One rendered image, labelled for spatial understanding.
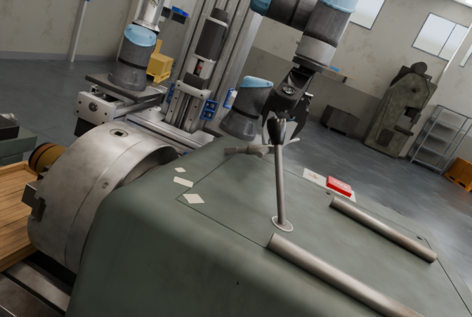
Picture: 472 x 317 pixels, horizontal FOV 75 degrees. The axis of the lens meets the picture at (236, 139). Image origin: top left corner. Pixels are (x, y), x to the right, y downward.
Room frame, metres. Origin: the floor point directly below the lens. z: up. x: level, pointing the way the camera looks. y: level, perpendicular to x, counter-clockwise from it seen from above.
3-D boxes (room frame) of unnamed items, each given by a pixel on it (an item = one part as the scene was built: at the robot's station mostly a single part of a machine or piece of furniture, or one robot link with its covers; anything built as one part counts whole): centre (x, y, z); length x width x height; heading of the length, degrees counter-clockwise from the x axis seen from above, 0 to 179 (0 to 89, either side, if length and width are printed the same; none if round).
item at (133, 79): (1.23, 0.50, 1.21); 0.15 x 0.15 x 0.10
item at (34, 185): (0.52, 0.30, 1.09); 0.12 x 0.11 x 0.05; 169
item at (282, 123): (0.48, -0.05, 1.38); 0.04 x 0.03 x 0.05; 79
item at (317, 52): (0.68, -0.08, 1.52); 0.08 x 0.08 x 0.05
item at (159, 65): (7.53, 2.66, 0.41); 1.46 x 1.11 x 0.82; 176
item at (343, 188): (0.73, -0.28, 1.26); 0.06 x 0.06 x 0.02; 79
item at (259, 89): (1.20, 0.00, 1.33); 0.13 x 0.12 x 0.14; 85
